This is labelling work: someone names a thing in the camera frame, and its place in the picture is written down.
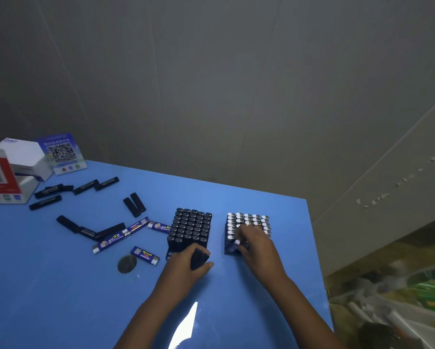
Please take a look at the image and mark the person's right hand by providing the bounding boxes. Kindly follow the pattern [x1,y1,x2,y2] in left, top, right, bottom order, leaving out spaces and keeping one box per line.
[233,224,289,286]

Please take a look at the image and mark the person's left hand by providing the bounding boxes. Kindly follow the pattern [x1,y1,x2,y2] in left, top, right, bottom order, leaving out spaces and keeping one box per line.
[155,243,215,299]

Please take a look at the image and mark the black grid tray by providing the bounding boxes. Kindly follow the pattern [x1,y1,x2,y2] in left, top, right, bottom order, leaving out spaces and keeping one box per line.
[165,208,213,260]
[224,212,273,255]

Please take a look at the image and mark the black slim lighter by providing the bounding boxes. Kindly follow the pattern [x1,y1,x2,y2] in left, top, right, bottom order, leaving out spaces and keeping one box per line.
[190,248,211,271]

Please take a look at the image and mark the row of blue lighters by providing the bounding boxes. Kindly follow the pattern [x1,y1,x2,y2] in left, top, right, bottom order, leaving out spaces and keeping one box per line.
[225,212,273,251]

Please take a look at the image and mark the row of black lighters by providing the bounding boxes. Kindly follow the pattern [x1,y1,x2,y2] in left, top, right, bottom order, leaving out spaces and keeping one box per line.
[166,208,213,253]

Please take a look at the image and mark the pile of mixed lighters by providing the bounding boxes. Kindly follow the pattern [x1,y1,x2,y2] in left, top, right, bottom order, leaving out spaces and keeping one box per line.
[29,176,171,267]

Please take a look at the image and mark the person's left forearm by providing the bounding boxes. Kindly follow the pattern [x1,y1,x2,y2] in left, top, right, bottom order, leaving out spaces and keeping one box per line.
[114,286,180,349]

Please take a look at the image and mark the person's right forearm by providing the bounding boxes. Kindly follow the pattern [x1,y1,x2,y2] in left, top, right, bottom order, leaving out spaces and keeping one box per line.
[272,276,344,349]

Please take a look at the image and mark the dark round disc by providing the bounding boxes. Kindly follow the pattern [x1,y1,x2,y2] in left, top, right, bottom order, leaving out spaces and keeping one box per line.
[117,254,138,274]

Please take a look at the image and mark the crumpled clear plastic bags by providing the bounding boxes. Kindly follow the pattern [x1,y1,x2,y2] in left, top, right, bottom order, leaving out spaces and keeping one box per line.
[330,257,435,349]

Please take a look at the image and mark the blue code sign stand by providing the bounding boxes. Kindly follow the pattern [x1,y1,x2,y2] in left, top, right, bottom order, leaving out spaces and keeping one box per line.
[35,133,88,175]

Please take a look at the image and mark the white cardboard box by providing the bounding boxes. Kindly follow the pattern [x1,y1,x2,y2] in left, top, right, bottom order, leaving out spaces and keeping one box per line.
[0,138,54,182]

